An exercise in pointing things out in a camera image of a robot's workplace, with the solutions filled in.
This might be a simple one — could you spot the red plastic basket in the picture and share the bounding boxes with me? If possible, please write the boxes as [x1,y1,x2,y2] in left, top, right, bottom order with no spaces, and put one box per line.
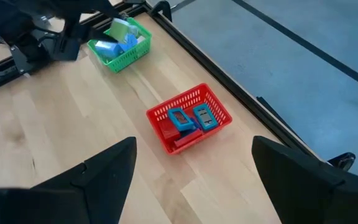
[145,82,234,156]

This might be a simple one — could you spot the red digital clock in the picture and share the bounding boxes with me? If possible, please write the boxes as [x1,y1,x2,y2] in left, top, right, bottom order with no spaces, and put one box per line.
[173,128,204,148]
[157,118,181,141]

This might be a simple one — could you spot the teal digital clock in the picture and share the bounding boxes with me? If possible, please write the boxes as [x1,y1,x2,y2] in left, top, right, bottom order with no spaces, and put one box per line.
[192,103,219,131]

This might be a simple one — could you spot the green plastic basket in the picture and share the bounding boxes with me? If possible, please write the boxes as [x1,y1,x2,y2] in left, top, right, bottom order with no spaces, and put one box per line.
[86,16,153,74]

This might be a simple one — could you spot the blue digital clock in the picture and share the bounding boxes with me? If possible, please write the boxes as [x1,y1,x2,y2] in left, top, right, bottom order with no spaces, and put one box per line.
[167,107,196,133]

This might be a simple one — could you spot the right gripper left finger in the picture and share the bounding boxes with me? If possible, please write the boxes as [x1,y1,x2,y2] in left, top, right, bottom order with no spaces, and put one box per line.
[30,136,138,224]

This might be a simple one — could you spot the green wall charger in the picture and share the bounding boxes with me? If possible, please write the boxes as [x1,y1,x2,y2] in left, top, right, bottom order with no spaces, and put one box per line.
[108,17,132,43]

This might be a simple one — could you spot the black aluminium table frame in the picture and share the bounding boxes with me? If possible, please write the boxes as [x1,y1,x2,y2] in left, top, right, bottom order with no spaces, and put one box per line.
[0,0,326,162]

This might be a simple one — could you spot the black frame clamp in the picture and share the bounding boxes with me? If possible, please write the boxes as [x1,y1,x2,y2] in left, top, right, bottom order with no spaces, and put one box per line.
[149,0,173,22]
[327,151,357,172]

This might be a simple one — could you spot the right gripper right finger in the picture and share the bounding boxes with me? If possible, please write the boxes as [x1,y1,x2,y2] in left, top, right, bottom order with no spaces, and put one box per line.
[251,135,358,224]

